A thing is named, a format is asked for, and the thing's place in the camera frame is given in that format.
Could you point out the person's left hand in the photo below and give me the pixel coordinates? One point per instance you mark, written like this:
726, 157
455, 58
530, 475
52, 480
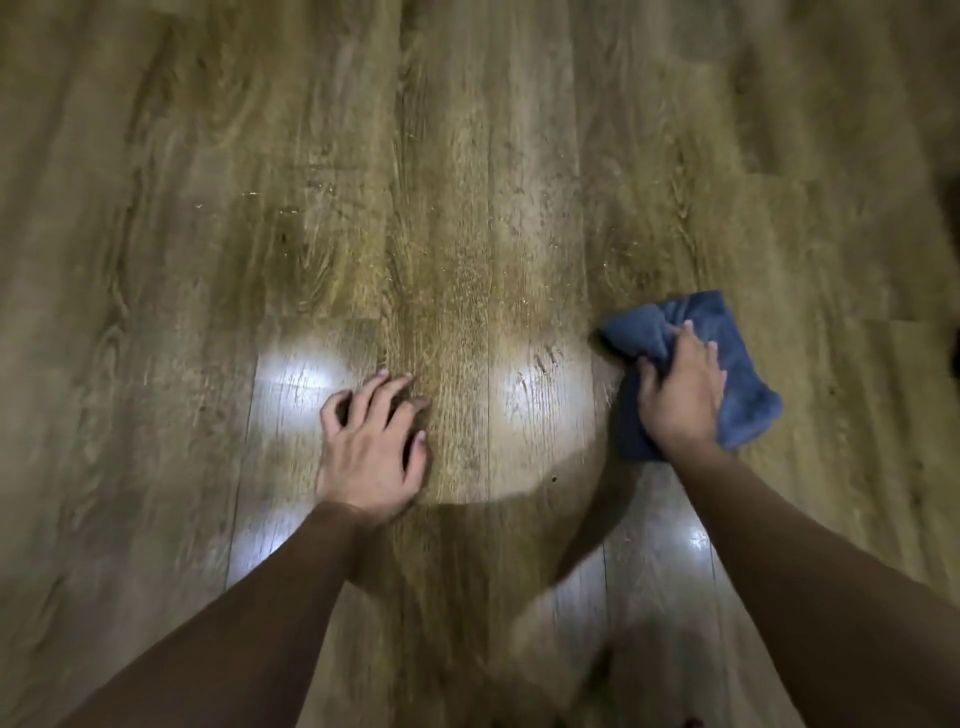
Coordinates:
367, 469

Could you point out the person's right hand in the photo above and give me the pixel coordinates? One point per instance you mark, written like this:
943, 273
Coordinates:
682, 397

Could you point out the person's left middle finger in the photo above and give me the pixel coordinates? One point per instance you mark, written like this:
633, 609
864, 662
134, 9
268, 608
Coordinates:
389, 401

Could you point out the person's left little finger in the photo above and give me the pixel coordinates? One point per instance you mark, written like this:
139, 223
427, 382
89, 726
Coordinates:
333, 414

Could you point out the person's right middle finger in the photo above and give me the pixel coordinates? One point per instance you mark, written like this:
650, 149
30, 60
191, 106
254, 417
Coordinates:
711, 356

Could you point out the person's right thumb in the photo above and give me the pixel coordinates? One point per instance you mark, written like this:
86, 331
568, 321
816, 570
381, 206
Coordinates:
649, 381

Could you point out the person's left thumb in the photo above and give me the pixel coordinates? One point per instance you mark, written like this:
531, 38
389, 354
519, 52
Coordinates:
417, 457

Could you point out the blue microfibre cloth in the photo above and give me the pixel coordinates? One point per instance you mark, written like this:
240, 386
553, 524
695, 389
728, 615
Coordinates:
742, 375

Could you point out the person's left forearm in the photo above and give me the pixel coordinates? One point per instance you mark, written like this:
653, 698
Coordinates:
247, 622

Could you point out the person's right forearm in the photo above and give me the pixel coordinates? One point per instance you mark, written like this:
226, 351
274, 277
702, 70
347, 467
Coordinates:
810, 592

